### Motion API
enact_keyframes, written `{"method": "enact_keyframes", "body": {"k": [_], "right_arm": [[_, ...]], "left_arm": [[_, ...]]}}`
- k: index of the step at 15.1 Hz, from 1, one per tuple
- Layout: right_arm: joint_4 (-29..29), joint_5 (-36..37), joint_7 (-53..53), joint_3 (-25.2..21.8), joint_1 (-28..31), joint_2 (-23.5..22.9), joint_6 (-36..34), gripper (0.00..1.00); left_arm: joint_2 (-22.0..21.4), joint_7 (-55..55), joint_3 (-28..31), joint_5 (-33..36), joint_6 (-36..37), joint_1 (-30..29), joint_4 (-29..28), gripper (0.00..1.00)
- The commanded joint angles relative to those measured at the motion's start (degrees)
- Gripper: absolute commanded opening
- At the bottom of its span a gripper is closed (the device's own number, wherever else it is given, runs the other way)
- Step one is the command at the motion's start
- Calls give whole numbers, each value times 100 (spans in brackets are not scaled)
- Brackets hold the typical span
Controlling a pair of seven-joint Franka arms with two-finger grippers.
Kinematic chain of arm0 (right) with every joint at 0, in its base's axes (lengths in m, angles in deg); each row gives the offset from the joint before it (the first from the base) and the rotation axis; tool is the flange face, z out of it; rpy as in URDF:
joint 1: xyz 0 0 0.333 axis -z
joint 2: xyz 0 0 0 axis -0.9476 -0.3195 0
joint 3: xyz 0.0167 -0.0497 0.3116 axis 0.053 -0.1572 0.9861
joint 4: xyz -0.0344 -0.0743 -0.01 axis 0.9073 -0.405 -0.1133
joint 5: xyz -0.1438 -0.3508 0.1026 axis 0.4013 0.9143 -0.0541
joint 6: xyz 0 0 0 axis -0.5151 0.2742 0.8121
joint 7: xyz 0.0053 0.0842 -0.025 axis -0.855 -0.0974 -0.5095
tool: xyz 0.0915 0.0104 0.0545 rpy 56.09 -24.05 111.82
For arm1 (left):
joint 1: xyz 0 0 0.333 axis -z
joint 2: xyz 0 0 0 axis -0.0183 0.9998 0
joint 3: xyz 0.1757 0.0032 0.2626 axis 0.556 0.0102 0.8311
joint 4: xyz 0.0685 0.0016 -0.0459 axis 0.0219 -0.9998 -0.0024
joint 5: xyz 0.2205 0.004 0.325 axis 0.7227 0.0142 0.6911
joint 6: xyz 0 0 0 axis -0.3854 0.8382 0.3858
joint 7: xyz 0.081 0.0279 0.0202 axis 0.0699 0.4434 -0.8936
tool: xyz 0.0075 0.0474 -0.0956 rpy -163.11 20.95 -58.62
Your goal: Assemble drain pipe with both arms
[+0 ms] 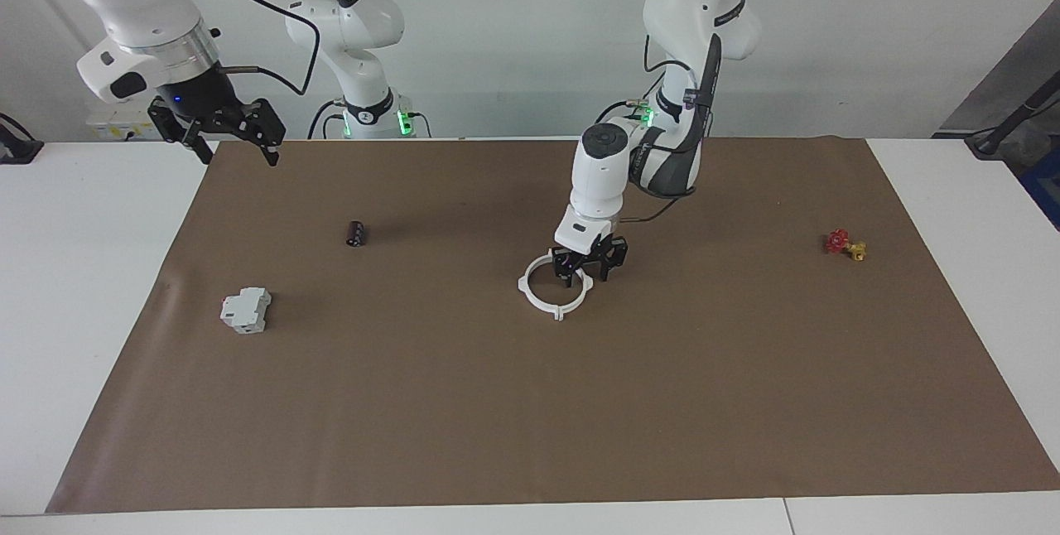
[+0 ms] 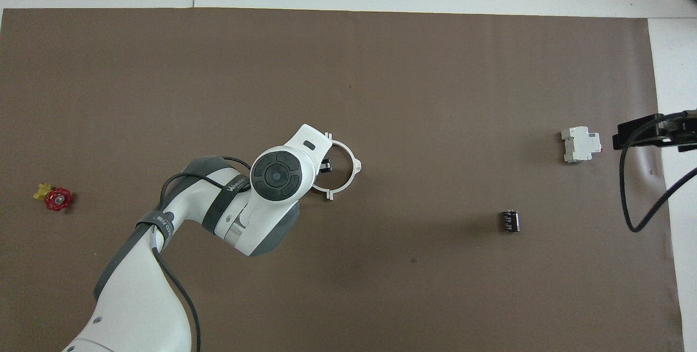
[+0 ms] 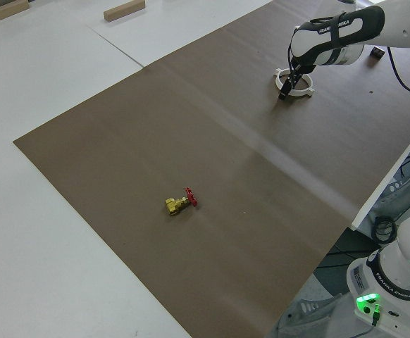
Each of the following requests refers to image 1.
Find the red yellow valve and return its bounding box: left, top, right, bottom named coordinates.
left=824, top=229, right=868, bottom=263

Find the white circuit breaker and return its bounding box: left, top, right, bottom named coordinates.
left=219, top=287, right=272, bottom=335

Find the blue box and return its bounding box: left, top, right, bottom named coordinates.
left=1019, top=146, right=1060, bottom=231

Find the brown paper mat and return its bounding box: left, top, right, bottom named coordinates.
left=46, top=136, right=1060, bottom=515

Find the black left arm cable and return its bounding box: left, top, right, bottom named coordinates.
left=617, top=30, right=721, bottom=226

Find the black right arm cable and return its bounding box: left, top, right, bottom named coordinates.
left=203, top=0, right=323, bottom=95

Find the black stand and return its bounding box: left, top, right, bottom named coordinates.
left=965, top=71, right=1060, bottom=159

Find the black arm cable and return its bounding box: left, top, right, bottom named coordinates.
left=617, top=30, right=721, bottom=226
left=203, top=0, right=323, bottom=95

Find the white wall power strip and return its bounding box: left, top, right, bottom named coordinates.
left=87, top=108, right=158, bottom=141

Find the white half ring pipe clamp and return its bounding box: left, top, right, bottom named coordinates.
left=519, top=249, right=564, bottom=322
left=553, top=252, right=595, bottom=319

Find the black table clamp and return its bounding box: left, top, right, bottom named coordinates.
left=0, top=113, right=44, bottom=165

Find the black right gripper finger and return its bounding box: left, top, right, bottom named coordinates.
left=243, top=97, right=289, bottom=166
left=147, top=100, right=215, bottom=164

